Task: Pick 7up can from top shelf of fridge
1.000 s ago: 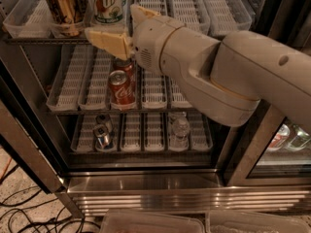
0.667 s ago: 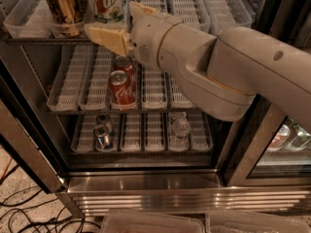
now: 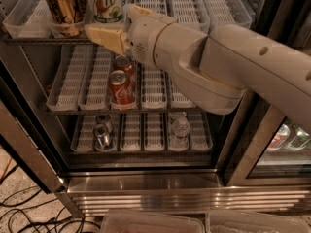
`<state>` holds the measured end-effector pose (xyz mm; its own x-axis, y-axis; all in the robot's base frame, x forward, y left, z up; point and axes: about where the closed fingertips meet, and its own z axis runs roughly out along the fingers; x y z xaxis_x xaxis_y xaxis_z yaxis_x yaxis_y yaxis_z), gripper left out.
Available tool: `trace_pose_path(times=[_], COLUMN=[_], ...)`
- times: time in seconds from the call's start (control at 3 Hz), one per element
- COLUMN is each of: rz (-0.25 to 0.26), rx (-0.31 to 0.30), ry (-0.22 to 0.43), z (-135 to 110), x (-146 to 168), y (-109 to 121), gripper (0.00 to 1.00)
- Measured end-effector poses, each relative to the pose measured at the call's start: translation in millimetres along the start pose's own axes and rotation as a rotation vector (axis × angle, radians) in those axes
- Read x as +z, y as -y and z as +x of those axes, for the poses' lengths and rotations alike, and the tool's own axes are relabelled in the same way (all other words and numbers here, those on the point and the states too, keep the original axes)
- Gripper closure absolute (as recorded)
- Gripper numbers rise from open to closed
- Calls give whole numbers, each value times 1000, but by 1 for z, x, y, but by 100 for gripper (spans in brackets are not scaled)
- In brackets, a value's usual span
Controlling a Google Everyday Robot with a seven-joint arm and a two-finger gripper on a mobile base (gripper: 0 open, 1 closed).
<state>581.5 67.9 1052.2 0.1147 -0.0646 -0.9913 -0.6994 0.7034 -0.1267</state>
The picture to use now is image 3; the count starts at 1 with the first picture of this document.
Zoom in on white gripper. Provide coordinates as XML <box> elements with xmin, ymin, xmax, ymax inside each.
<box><xmin>85</xmin><ymin>4</ymin><xmax>177</xmax><ymax>70</ymax></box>

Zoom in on white 7up can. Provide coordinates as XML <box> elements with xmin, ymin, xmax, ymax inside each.
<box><xmin>90</xmin><ymin>0</ymin><xmax>123</xmax><ymax>23</ymax></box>

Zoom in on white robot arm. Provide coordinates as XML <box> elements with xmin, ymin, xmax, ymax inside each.
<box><xmin>86</xmin><ymin>4</ymin><xmax>311</xmax><ymax>133</ymax></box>

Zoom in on rear red cola can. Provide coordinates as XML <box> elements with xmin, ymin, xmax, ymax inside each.
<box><xmin>113</xmin><ymin>55</ymin><xmax>135</xmax><ymax>82</ymax></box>

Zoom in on red cola can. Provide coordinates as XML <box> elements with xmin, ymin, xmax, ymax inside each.
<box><xmin>113</xmin><ymin>55</ymin><xmax>135</xmax><ymax>82</ymax></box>
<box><xmin>108</xmin><ymin>70</ymin><xmax>135</xmax><ymax>106</ymax></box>

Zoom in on gold drink can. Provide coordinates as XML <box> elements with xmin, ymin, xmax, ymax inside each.
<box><xmin>46</xmin><ymin>0</ymin><xmax>87</xmax><ymax>37</ymax></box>

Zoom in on front red cola can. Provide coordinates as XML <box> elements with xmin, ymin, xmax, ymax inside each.
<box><xmin>108</xmin><ymin>70</ymin><xmax>135</xmax><ymax>106</ymax></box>

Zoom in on rear blue silver can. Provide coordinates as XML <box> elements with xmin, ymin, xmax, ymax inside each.
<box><xmin>96</xmin><ymin>114</ymin><xmax>113</xmax><ymax>132</ymax></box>

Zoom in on blue silver can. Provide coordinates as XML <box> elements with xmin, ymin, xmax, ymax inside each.
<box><xmin>93</xmin><ymin>124</ymin><xmax>113</xmax><ymax>150</ymax></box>
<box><xmin>96</xmin><ymin>114</ymin><xmax>113</xmax><ymax>132</ymax></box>

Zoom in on front blue silver can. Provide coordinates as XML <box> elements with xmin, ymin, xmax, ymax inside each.
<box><xmin>93</xmin><ymin>124</ymin><xmax>113</xmax><ymax>150</ymax></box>

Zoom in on left fridge door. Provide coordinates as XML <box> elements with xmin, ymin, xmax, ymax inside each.
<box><xmin>0</xmin><ymin>32</ymin><xmax>66</xmax><ymax>194</ymax></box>

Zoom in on red can behind glass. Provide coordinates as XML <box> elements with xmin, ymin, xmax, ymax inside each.
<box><xmin>267</xmin><ymin>124</ymin><xmax>290</xmax><ymax>151</ymax></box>

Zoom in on right glass fridge door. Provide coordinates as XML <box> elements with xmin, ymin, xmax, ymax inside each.
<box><xmin>225</xmin><ymin>0</ymin><xmax>311</xmax><ymax>185</ymax></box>

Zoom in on clear water bottle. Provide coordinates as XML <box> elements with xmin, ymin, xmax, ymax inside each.
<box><xmin>169</xmin><ymin>116</ymin><xmax>190</xmax><ymax>151</ymax></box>

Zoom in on left clear plastic bin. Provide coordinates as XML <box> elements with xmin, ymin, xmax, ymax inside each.
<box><xmin>99</xmin><ymin>209</ymin><xmax>205</xmax><ymax>233</ymax></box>

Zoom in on clear plastic bin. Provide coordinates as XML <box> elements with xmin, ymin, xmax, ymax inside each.
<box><xmin>206</xmin><ymin>210</ymin><xmax>311</xmax><ymax>233</ymax></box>
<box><xmin>99</xmin><ymin>209</ymin><xmax>205</xmax><ymax>233</ymax></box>

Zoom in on green bottle behind glass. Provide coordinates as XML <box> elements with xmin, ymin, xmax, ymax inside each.
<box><xmin>286</xmin><ymin>124</ymin><xmax>311</xmax><ymax>151</ymax></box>

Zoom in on right clear plastic bin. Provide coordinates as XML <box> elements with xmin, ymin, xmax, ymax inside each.
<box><xmin>206</xmin><ymin>210</ymin><xmax>311</xmax><ymax>233</ymax></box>

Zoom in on top wire shelf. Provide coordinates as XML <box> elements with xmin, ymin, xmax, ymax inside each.
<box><xmin>1</xmin><ymin>37</ymin><xmax>94</xmax><ymax>49</ymax></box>

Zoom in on wire shelf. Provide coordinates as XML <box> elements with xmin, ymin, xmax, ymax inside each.
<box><xmin>69</xmin><ymin>150</ymin><xmax>211</xmax><ymax>156</ymax></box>
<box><xmin>45</xmin><ymin>106</ymin><xmax>229</xmax><ymax>117</ymax></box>
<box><xmin>1</xmin><ymin>37</ymin><xmax>94</xmax><ymax>49</ymax></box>

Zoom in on middle wire shelf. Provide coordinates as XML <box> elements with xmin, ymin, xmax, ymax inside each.
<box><xmin>45</xmin><ymin>106</ymin><xmax>229</xmax><ymax>117</ymax></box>

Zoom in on bottom wire shelf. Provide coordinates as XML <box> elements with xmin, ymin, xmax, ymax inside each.
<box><xmin>69</xmin><ymin>150</ymin><xmax>211</xmax><ymax>156</ymax></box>

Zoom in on orange floor cable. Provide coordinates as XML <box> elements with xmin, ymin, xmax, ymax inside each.
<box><xmin>0</xmin><ymin>156</ymin><xmax>14</xmax><ymax>181</ymax></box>

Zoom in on black floor cables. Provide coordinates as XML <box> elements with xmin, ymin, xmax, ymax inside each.
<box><xmin>0</xmin><ymin>164</ymin><xmax>101</xmax><ymax>233</ymax></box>

